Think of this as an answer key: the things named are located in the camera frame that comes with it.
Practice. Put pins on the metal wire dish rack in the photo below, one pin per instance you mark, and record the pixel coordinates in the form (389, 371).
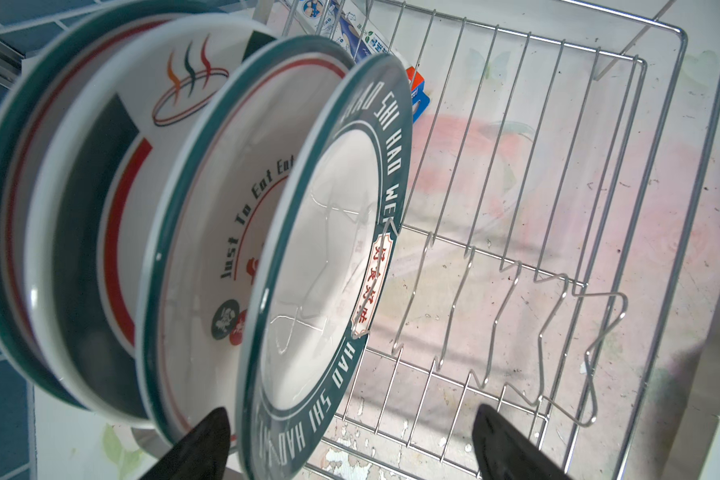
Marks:
(560, 259)

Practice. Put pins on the rearmost green rim plate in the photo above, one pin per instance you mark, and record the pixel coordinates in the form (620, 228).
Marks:
(29, 116)

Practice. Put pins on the grey rim hao plate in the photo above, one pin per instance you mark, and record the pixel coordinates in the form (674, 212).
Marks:
(323, 269)

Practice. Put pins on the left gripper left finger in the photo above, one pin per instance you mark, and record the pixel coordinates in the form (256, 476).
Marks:
(201, 454)

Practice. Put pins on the just eat text plate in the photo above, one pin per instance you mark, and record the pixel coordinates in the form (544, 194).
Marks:
(211, 223)

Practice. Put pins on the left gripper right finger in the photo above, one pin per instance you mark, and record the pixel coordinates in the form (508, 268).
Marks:
(502, 452)

